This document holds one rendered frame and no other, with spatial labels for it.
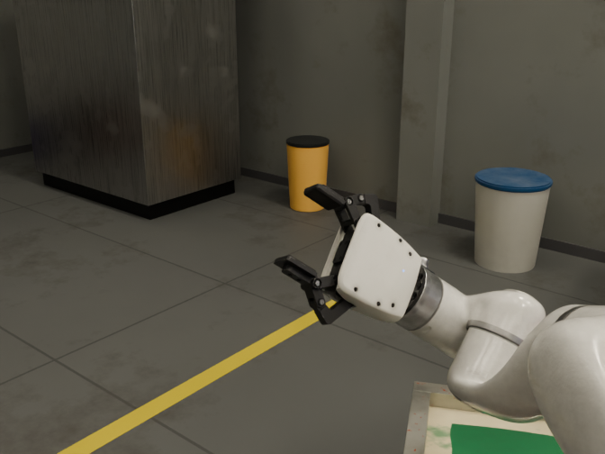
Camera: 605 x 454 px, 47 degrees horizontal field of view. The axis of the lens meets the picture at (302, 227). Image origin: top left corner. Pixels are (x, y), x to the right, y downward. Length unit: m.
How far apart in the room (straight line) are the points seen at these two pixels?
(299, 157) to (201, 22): 1.30
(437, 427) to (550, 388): 0.98
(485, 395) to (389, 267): 0.17
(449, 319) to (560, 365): 0.31
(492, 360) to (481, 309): 0.06
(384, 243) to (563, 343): 0.31
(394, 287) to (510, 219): 3.80
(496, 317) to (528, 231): 3.85
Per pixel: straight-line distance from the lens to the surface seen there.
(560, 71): 4.98
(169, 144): 5.58
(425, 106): 5.26
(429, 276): 0.83
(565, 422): 0.55
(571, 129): 5.00
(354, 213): 0.80
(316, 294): 0.76
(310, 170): 5.58
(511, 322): 0.81
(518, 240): 4.65
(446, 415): 1.56
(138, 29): 5.32
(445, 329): 0.84
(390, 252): 0.80
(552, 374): 0.55
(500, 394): 0.73
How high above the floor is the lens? 1.84
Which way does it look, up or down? 20 degrees down
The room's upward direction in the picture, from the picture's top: straight up
